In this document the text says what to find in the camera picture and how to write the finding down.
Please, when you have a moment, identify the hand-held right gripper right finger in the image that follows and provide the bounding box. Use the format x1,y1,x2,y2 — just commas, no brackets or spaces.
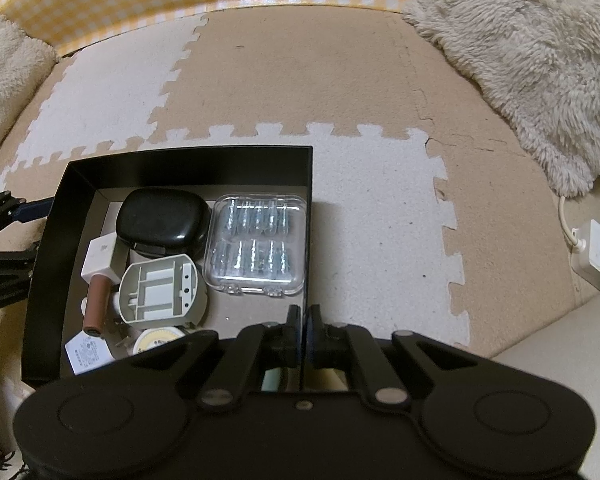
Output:
305,305,506,407

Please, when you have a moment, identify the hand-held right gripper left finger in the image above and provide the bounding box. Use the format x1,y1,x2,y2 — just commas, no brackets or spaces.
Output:
95,305,303,411

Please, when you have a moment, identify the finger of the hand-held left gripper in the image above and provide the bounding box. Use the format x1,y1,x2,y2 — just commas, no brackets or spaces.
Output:
0,190,56,241
0,240,43,321

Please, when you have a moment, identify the brown lipstick with white cap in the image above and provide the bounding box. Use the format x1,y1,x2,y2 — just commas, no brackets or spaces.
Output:
80,234,132,337

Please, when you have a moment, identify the clear plastic case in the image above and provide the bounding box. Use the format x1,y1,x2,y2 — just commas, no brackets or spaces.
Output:
202,194,308,297

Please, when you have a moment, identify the white plug charger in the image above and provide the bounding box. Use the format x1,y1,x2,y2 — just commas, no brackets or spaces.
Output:
65,334,115,377

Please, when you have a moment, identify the black earbud case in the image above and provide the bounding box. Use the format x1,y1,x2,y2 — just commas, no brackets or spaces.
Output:
116,187,212,261

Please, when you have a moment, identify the grey plastic bracket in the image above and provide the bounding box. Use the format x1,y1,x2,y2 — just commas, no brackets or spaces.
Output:
117,252,210,331

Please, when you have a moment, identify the black cardboard box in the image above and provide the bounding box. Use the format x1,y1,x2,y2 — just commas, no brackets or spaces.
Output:
20,145,315,391

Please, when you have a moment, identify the white fluffy pillow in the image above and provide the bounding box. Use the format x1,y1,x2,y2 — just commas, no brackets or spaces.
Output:
402,0,600,197
0,0,60,177

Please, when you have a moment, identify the foam puzzle floor mat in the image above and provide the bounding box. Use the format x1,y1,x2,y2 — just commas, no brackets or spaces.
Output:
0,7,600,411

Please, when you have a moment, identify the white power strip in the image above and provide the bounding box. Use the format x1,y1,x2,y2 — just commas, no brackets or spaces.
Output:
570,219,600,292

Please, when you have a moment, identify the white power cable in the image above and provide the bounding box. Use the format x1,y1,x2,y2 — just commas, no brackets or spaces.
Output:
559,195,586,251

